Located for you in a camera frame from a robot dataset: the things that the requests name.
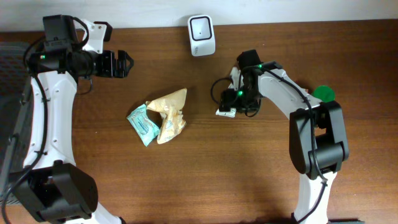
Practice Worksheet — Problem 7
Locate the grey plastic mesh basket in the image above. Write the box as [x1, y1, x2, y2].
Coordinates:
[1, 42, 33, 199]

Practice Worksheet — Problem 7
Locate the green lidded jar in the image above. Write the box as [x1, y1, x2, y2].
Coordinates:
[312, 85, 335, 103]

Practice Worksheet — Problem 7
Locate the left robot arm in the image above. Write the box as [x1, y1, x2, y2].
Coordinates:
[1, 15, 134, 223]

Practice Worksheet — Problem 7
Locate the white barcode scanner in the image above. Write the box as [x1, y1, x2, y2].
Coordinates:
[187, 15, 216, 57]

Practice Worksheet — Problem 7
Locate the teal wet wipes pack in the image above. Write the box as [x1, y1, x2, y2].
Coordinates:
[126, 104, 160, 146]

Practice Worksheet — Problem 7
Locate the beige paper bag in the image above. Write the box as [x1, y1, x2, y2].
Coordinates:
[146, 88, 187, 144]

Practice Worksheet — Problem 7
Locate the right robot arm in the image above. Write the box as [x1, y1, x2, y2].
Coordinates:
[216, 50, 349, 223]

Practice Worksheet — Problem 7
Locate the left black camera cable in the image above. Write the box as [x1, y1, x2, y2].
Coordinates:
[0, 37, 50, 224]

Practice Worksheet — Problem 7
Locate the black camera cable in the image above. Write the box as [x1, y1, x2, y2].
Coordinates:
[210, 77, 262, 118]
[0, 37, 50, 224]

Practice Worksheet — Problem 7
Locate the right black camera cable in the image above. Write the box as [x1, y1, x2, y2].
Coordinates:
[210, 77, 262, 118]

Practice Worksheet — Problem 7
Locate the white cream tube gold cap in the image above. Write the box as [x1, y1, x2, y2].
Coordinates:
[215, 108, 236, 118]

